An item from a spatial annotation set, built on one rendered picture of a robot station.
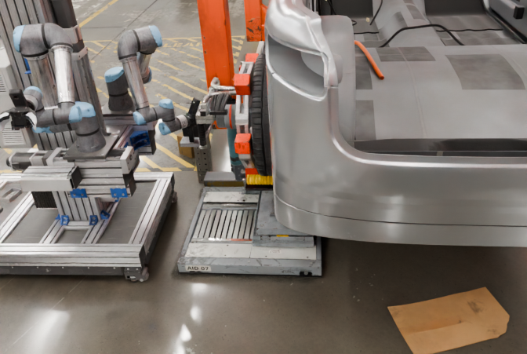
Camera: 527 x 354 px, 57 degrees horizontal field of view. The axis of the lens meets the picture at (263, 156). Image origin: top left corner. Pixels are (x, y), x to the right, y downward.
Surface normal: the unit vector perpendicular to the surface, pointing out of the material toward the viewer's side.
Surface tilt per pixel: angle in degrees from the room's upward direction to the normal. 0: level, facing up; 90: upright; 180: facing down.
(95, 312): 0
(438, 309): 1
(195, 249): 0
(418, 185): 96
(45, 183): 90
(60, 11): 90
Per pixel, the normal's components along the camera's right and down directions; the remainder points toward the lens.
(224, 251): -0.05, -0.86
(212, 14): -0.09, 0.51
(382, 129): -0.08, -0.65
